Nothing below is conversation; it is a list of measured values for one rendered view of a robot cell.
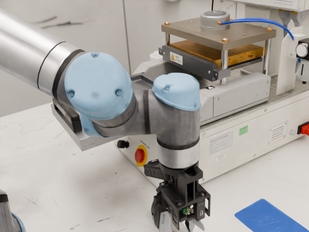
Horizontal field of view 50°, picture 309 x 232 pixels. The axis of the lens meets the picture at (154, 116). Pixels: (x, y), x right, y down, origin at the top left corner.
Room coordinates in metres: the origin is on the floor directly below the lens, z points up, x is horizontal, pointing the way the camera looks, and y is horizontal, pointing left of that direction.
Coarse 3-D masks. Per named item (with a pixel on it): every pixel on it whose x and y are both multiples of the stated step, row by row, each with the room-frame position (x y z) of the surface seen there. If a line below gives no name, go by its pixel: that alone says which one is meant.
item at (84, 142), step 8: (56, 112) 0.75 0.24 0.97; (64, 120) 0.70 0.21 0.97; (64, 128) 0.71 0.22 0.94; (72, 136) 0.65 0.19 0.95; (80, 136) 0.62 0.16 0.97; (88, 136) 0.62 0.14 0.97; (112, 136) 0.64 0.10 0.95; (120, 136) 0.65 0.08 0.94; (80, 144) 0.60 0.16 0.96; (88, 144) 0.61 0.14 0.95; (96, 144) 0.62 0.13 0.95
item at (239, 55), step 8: (184, 48) 0.91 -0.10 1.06; (192, 48) 0.91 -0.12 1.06; (200, 48) 0.90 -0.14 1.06; (208, 48) 0.90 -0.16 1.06; (240, 48) 0.88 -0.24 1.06; (248, 48) 0.87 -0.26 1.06; (256, 48) 0.87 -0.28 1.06; (200, 56) 0.84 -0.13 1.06; (208, 56) 0.83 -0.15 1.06; (216, 56) 0.83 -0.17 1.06; (232, 56) 0.82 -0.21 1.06; (240, 56) 0.84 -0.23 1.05; (248, 56) 0.85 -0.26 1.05; (256, 56) 0.86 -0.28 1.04; (232, 64) 0.82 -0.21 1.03; (240, 64) 0.84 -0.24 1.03; (248, 64) 0.85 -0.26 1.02
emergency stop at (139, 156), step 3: (138, 150) 0.80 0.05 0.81; (141, 150) 0.79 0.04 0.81; (135, 153) 0.80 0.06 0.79; (138, 153) 0.79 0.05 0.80; (141, 153) 0.78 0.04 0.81; (135, 156) 0.80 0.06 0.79; (138, 156) 0.79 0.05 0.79; (141, 156) 0.78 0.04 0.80; (144, 156) 0.78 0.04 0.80; (135, 159) 0.79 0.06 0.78; (138, 159) 0.78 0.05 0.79; (141, 159) 0.78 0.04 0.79; (138, 162) 0.78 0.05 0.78
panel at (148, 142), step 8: (128, 136) 0.88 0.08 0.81; (136, 136) 0.85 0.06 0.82; (144, 136) 0.82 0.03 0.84; (152, 136) 0.79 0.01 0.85; (136, 144) 0.83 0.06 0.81; (144, 144) 0.80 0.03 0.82; (152, 144) 0.78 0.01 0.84; (128, 152) 0.85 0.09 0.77; (144, 152) 0.79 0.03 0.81; (152, 152) 0.76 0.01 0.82; (144, 160) 0.77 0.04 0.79
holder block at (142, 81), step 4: (144, 72) 0.92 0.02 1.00; (132, 76) 0.89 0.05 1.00; (136, 76) 0.89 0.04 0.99; (140, 76) 0.90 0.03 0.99; (144, 76) 0.88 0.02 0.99; (148, 76) 0.88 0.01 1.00; (152, 76) 0.88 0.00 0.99; (132, 80) 0.89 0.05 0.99; (136, 80) 0.89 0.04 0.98; (140, 80) 0.89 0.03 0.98; (144, 80) 0.88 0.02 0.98; (148, 80) 0.87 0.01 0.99; (152, 80) 0.85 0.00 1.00; (132, 84) 0.83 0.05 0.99; (136, 84) 0.83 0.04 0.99; (140, 84) 0.86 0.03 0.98; (144, 84) 0.86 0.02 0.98; (148, 84) 0.86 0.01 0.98; (152, 84) 0.85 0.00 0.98; (136, 88) 0.80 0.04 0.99; (140, 88) 0.80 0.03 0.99; (144, 88) 0.80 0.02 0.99; (148, 88) 0.83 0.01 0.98
